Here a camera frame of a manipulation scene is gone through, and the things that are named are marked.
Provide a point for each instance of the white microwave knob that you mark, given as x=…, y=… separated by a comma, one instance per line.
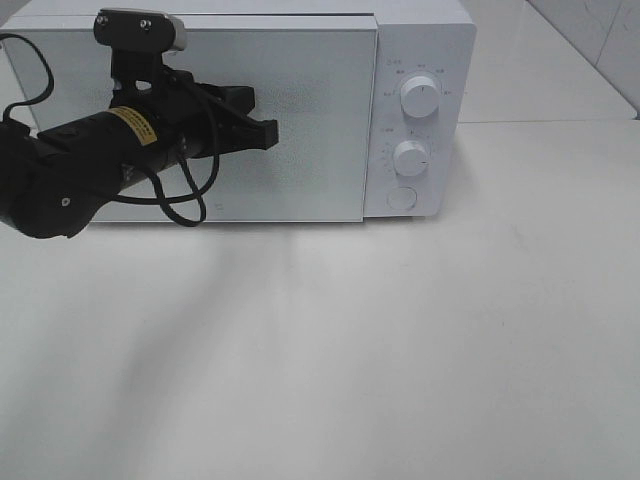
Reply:
x=410, y=158
x=420, y=95

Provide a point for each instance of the white microwave oven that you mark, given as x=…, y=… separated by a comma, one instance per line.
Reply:
x=412, y=36

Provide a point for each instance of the white microwave door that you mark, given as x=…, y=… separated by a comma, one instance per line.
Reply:
x=316, y=84

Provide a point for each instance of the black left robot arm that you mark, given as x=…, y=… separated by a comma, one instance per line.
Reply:
x=54, y=182

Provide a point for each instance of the round white door button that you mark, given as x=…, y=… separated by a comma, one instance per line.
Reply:
x=402, y=198

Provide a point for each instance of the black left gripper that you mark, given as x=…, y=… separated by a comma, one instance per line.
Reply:
x=158, y=116

